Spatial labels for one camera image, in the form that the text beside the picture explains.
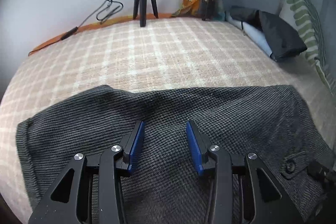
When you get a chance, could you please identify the grey houndstooth pants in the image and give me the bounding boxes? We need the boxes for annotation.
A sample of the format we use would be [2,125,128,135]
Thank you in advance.
[16,85,335,223]

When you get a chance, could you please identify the black pillow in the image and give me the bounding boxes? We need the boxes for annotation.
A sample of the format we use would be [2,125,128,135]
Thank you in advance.
[228,6,307,62]

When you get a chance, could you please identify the light blue pillow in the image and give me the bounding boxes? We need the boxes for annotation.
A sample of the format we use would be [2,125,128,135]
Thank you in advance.
[226,11,273,58]

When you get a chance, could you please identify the pink plaid bed blanket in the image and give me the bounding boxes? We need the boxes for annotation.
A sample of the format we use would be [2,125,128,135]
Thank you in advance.
[1,18,335,223]

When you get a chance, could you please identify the green striped white pillow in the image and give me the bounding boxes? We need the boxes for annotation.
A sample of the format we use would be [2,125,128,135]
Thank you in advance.
[279,0,335,95]

